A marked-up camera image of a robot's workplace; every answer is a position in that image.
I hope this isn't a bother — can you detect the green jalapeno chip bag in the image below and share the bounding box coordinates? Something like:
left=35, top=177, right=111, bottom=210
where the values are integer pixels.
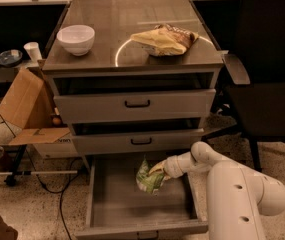
left=136, top=159, right=166, bottom=194

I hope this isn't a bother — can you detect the blue patterned bowl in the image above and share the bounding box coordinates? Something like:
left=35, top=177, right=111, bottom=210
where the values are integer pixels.
left=0, top=49, right=23, bottom=67

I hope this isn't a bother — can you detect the white ceramic bowl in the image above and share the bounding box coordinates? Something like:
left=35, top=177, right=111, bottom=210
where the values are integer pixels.
left=57, top=25, right=95, bottom=56

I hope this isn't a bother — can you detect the grey bottom drawer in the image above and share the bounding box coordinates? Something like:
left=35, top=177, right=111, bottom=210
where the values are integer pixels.
left=75, top=151, right=208, bottom=240

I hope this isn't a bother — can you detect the grey middle drawer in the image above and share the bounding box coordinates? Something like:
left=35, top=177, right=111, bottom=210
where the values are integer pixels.
left=73, top=128, right=204, bottom=155

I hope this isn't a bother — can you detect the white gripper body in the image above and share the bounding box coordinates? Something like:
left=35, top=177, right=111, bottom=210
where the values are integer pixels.
left=164, top=155, right=187, bottom=178

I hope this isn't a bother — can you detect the black floor cable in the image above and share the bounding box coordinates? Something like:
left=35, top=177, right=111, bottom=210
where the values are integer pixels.
left=0, top=100, right=85, bottom=240

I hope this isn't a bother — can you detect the grey drawer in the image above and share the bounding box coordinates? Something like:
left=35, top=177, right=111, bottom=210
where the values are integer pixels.
left=54, top=89, right=215, bottom=124
left=73, top=128, right=204, bottom=155
left=75, top=151, right=208, bottom=240

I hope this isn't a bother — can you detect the yellow brown chip bag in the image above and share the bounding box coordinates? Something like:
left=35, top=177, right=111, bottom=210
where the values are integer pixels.
left=130, top=24, right=199, bottom=57

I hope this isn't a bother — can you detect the low grey side shelf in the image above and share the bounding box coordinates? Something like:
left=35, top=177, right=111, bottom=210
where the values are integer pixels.
left=0, top=61, right=40, bottom=83

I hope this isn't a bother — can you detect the white paper cup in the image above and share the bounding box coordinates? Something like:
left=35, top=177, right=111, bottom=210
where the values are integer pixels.
left=24, top=42, right=42, bottom=62

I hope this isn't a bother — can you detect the black office chair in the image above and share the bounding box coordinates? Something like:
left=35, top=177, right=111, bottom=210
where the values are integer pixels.
left=202, top=0, right=285, bottom=171

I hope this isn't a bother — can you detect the black white metal stand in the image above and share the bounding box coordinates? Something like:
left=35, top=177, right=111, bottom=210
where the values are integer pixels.
left=0, top=145, right=78, bottom=186

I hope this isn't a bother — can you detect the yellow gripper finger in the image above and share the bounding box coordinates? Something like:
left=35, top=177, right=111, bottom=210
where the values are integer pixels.
left=148, top=161, right=166, bottom=175

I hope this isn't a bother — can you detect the white box under cardboard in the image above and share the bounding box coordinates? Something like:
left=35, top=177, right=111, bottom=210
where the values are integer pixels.
left=34, top=134, right=78, bottom=159

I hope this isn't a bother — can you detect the grey top drawer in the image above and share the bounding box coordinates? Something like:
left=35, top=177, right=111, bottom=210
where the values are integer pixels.
left=54, top=89, right=215, bottom=124

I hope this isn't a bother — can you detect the grey metal drawer cabinet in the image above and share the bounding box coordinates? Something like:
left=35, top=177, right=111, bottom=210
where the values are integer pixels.
left=41, top=0, right=225, bottom=172

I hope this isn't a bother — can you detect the open cardboard box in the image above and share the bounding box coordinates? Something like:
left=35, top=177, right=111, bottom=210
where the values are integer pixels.
left=0, top=68, right=70, bottom=145

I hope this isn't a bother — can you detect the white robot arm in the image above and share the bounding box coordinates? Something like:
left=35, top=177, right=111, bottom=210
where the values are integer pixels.
left=152, top=141, right=285, bottom=240

